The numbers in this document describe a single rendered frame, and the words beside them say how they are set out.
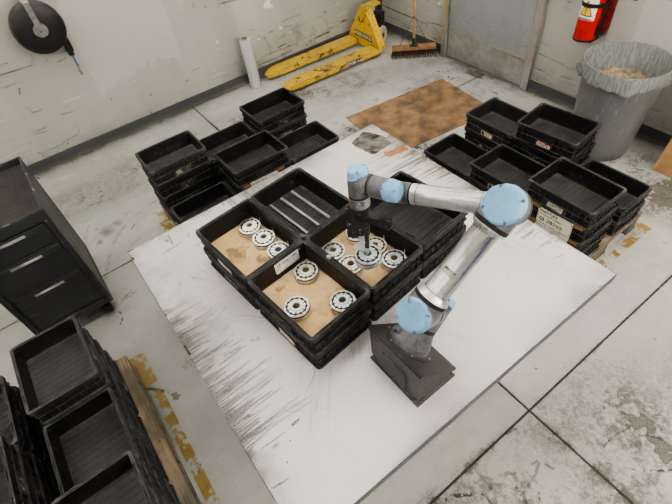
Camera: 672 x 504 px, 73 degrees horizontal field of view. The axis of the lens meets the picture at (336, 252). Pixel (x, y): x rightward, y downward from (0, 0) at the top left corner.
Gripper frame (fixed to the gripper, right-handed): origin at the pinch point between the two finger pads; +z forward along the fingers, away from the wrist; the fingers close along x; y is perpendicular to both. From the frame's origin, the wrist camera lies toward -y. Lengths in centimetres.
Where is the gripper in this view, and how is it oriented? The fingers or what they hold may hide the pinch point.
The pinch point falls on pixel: (368, 249)
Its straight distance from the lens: 174.3
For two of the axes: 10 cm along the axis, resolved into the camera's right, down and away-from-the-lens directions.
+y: -9.9, 0.3, 1.1
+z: 1.0, 7.6, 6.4
